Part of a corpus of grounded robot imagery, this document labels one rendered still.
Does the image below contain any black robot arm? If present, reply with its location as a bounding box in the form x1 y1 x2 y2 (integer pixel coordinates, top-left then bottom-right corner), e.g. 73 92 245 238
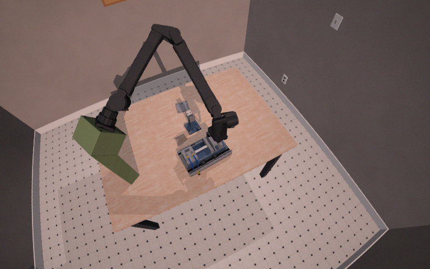
95 24 239 137

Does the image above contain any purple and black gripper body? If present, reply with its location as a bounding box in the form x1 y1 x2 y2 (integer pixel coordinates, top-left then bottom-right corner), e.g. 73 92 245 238
208 126 228 143

